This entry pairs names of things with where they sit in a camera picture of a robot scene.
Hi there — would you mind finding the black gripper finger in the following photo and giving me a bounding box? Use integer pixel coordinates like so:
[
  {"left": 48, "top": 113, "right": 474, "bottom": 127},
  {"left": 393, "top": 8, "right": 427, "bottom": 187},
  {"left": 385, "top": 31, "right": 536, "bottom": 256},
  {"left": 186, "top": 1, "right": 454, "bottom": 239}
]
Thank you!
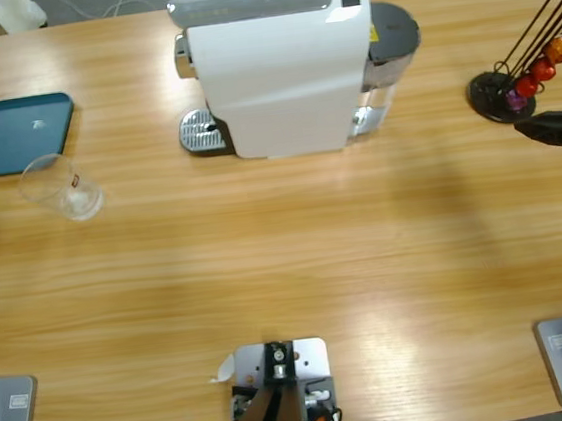
[{"left": 511, "top": 109, "right": 562, "bottom": 160}]

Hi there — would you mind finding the orange coffee capsule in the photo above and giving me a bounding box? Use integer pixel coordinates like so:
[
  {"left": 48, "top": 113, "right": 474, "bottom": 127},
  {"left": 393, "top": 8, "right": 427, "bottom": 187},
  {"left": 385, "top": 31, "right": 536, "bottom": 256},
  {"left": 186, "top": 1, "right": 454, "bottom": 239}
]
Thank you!
[{"left": 543, "top": 35, "right": 562, "bottom": 64}]

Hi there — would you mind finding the grey machine lever lid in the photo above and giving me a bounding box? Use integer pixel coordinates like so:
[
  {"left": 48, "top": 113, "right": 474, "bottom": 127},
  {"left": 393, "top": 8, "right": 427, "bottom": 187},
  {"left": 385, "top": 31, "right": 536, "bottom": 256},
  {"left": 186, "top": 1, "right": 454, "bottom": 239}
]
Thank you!
[{"left": 165, "top": 0, "right": 337, "bottom": 31}]

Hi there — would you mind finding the clear drinking glass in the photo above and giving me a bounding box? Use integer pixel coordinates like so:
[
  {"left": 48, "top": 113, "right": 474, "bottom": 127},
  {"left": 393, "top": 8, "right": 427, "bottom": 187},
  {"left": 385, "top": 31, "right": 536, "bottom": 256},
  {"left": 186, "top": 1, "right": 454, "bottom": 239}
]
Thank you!
[{"left": 14, "top": 148, "right": 108, "bottom": 229}]

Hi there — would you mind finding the red coffee capsule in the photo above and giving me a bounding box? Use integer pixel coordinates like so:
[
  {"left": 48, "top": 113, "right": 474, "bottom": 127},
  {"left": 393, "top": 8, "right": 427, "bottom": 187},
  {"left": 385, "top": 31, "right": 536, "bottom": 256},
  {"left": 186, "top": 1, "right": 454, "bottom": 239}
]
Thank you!
[
  {"left": 512, "top": 73, "right": 541, "bottom": 99},
  {"left": 530, "top": 56, "right": 558, "bottom": 83}
]

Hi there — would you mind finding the purple coffee capsule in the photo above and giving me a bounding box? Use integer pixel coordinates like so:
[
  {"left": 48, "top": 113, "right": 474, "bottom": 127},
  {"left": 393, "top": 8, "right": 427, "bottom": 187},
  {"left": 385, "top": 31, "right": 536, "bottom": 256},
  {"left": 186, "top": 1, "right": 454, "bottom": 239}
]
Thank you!
[{"left": 505, "top": 88, "right": 528, "bottom": 113}]

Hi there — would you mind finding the white capsule coffee machine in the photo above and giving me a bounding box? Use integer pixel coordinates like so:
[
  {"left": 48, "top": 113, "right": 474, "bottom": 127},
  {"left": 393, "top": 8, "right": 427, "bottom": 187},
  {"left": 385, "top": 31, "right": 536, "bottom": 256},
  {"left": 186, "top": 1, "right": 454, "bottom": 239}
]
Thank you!
[{"left": 165, "top": 0, "right": 387, "bottom": 170}]

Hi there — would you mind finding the black capsule holder with rods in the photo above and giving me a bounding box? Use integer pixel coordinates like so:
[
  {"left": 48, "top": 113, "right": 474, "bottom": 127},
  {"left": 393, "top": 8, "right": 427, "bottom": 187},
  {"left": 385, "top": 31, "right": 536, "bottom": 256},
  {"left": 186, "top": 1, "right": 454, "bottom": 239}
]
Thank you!
[{"left": 457, "top": 0, "right": 562, "bottom": 129}]

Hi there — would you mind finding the clear water tank black lid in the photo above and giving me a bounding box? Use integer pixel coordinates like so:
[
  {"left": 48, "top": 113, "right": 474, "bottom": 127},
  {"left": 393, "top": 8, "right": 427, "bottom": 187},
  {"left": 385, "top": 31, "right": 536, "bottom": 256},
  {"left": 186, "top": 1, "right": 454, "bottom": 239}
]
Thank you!
[{"left": 338, "top": 0, "right": 432, "bottom": 139}]

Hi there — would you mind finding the silver drip tray grate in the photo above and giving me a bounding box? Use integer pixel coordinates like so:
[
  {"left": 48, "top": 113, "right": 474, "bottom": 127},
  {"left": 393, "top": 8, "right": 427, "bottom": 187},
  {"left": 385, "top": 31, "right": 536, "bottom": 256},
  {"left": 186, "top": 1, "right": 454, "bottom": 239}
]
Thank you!
[{"left": 177, "top": 104, "right": 233, "bottom": 157}]

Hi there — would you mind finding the white paper tab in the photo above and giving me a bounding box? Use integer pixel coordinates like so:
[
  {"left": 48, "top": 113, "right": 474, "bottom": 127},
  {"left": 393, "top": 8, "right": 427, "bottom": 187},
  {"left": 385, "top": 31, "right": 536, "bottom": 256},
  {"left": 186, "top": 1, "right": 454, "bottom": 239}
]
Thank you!
[{"left": 205, "top": 353, "right": 239, "bottom": 385}]

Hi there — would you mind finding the teal plastic tray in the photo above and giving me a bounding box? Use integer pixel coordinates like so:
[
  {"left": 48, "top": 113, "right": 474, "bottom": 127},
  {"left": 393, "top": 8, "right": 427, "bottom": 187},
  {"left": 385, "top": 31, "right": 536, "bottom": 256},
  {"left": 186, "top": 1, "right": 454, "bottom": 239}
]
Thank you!
[{"left": 0, "top": 90, "right": 82, "bottom": 179}]

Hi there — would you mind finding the white block with dark post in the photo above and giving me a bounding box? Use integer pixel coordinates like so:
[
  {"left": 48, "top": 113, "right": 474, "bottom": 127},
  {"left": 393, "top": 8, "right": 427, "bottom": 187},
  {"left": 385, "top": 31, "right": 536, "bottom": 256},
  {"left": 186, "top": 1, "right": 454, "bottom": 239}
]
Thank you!
[{"left": 207, "top": 334, "right": 340, "bottom": 421}]

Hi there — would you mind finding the white floor cable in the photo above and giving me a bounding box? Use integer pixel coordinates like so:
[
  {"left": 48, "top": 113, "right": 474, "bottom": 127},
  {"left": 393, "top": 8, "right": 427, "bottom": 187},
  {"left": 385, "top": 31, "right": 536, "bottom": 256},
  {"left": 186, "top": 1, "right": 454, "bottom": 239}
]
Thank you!
[{"left": 57, "top": 0, "right": 169, "bottom": 25}]

